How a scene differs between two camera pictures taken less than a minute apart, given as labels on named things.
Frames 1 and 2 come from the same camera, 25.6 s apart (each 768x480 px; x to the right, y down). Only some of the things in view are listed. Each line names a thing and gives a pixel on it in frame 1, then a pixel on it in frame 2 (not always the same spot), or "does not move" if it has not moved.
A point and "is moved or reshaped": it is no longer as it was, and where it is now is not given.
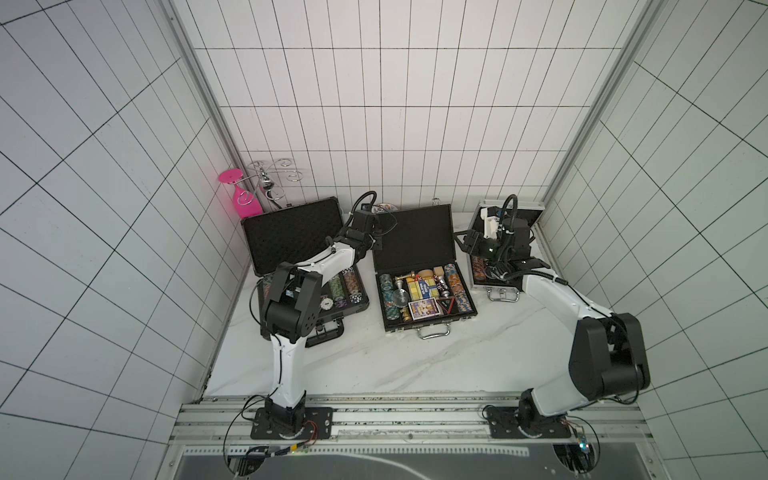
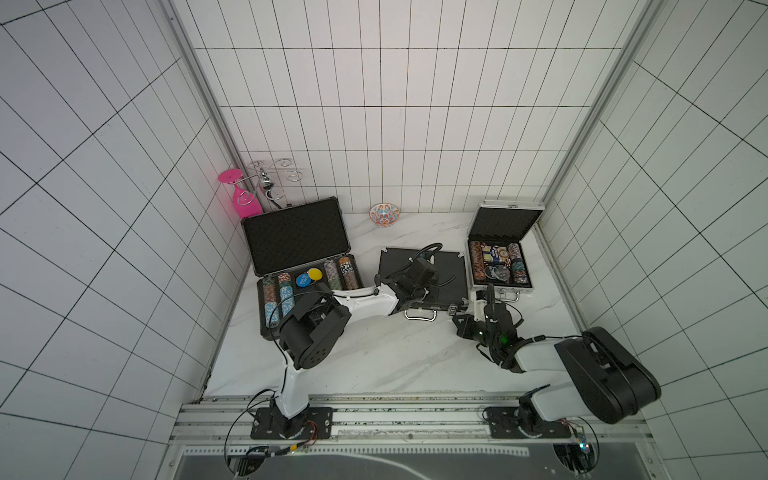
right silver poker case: [499, 244] does not move
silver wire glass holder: [264, 181] does not move
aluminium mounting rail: [398, 419] does not move
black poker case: [422, 290] is moved or reshaped
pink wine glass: [246, 201] does not move
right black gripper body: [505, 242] to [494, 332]
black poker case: [299, 233] does not move
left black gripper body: [370, 238] to [421, 293]
